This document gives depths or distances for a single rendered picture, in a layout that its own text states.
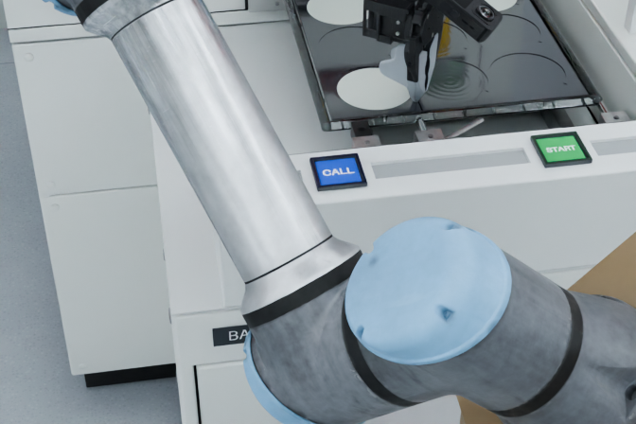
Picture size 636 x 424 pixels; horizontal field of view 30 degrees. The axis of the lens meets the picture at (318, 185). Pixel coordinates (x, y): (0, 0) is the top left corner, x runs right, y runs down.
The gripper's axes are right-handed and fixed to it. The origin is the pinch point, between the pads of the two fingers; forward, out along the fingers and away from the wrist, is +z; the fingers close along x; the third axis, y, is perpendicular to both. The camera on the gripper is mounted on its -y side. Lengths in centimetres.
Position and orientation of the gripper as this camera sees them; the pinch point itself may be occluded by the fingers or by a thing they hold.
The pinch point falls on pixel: (421, 93)
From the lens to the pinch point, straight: 155.3
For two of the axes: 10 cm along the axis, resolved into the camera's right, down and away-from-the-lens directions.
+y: -8.9, -2.9, 3.6
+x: -4.6, 5.5, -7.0
